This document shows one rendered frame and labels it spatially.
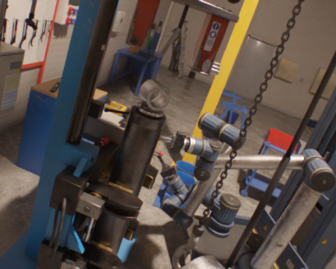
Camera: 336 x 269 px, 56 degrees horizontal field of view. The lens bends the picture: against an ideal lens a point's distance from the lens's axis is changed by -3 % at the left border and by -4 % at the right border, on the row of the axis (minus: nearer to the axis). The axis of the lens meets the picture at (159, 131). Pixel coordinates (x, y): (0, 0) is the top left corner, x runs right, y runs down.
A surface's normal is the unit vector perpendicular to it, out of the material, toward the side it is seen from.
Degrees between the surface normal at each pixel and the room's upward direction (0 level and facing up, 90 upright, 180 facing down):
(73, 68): 90
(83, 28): 90
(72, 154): 90
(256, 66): 90
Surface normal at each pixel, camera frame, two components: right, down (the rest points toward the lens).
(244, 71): -0.20, 0.29
